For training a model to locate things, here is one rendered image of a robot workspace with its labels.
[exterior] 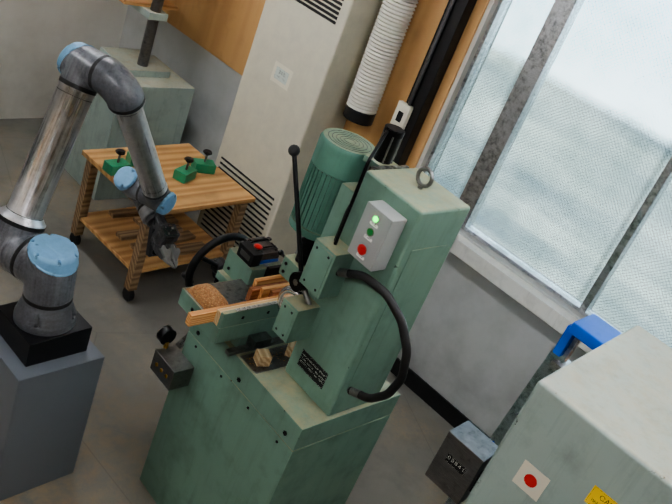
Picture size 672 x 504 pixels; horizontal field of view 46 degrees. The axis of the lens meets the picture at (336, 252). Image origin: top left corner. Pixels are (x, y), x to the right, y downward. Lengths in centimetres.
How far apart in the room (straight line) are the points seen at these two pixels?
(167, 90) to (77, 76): 207
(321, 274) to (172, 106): 261
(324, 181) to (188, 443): 105
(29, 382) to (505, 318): 208
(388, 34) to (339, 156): 154
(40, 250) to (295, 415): 90
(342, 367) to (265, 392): 26
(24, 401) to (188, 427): 53
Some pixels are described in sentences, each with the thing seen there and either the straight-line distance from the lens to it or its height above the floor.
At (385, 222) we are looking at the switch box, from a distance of 205.
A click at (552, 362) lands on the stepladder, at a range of 286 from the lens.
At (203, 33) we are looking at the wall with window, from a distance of 490.
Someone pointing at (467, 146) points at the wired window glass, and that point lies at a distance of 380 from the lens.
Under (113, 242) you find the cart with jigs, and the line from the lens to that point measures 404.
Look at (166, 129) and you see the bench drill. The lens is 472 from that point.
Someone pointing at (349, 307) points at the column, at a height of 115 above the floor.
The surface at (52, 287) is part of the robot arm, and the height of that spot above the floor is 81.
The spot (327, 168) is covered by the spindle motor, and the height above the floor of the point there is 143.
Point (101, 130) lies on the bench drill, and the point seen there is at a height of 40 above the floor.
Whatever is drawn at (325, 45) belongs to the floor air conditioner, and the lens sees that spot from 383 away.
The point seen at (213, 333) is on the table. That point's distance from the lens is 245.
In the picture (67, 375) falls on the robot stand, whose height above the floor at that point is 51.
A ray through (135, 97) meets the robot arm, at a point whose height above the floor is 138.
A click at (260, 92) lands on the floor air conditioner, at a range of 413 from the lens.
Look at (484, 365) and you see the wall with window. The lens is 385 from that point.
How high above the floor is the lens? 230
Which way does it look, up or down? 27 degrees down
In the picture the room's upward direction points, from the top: 23 degrees clockwise
